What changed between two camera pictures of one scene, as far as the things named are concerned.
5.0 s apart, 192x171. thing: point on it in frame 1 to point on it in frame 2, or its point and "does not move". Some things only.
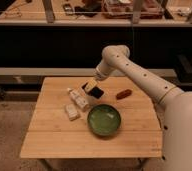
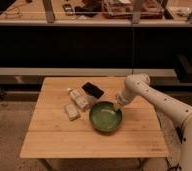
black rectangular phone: [94, 91] does not move
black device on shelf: [68, 8] does not move
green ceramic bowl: [104, 120] does not move
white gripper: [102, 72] to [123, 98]
